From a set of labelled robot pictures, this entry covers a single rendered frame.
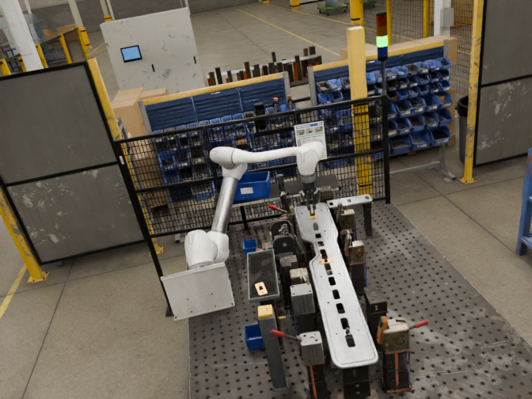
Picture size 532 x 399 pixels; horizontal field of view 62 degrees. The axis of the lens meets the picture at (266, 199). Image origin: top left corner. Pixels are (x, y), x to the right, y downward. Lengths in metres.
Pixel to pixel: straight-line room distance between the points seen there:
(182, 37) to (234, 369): 7.31
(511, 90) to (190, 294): 3.96
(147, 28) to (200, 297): 6.89
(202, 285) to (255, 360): 0.54
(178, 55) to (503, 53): 5.81
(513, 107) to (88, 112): 4.25
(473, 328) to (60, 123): 3.58
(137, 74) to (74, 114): 4.84
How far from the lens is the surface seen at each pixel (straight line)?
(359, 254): 2.51
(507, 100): 5.38
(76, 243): 4.89
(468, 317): 2.58
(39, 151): 4.53
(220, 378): 2.37
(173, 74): 9.05
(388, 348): 2.02
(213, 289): 2.65
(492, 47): 5.08
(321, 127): 3.18
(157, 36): 8.96
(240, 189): 3.10
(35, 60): 6.40
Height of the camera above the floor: 2.44
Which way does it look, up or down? 27 degrees down
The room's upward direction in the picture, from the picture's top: 10 degrees counter-clockwise
